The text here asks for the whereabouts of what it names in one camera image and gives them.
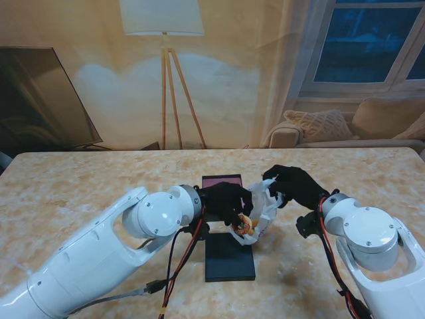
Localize chocolate mini donut orange sprinkles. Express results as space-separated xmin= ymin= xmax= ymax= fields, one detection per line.
xmin=232 ymin=215 xmax=253 ymax=235

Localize white plastic bag orange print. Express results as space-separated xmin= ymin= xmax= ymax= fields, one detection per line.
xmin=229 ymin=179 xmax=287 ymax=247

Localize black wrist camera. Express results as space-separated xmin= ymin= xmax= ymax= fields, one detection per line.
xmin=182 ymin=221 xmax=211 ymax=242
xmin=295 ymin=212 xmax=321 ymax=239

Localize black gift box pink inside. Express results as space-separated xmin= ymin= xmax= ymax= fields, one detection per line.
xmin=201 ymin=173 xmax=246 ymax=223

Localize knitted beige cushion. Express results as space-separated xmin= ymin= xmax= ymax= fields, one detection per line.
xmin=284 ymin=109 xmax=355 ymax=142

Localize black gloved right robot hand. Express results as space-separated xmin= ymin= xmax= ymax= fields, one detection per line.
xmin=262 ymin=165 xmax=331 ymax=211

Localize tripod floor lamp white shade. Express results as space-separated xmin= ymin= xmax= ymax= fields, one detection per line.
xmin=118 ymin=0 xmax=209 ymax=150

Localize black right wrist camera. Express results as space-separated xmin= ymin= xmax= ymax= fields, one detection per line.
xmin=295 ymin=212 xmax=321 ymax=239

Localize dark flat television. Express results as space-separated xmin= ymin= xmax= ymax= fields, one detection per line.
xmin=0 ymin=47 xmax=112 ymax=152

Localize red black left arm cable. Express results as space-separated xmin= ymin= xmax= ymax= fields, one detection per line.
xmin=159 ymin=212 xmax=205 ymax=319

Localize red black right arm cable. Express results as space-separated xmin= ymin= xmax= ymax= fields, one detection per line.
xmin=317 ymin=197 xmax=373 ymax=319

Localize black flat box lid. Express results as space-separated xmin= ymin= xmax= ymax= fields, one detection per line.
xmin=204 ymin=231 xmax=257 ymax=283

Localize red black arm cable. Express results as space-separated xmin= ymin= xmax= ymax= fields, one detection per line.
xmin=159 ymin=212 xmax=205 ymax=319
xmin=317 ymin=197 xmax=373 ymax=319

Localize beige sofa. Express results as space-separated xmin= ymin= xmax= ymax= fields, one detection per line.
xmin=265 ymin=98 xmax=425 ymax=149

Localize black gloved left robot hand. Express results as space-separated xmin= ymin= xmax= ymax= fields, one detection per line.
xmin=197 ymin=181 xmax=255 ymax=226

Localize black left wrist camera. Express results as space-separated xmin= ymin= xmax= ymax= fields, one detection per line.
xmin=182 ymin=221 xmax=211 ymax=242

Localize white framed window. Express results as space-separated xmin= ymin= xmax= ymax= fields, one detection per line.
xmin=297 ymin=0 xmax=425 ymax=100

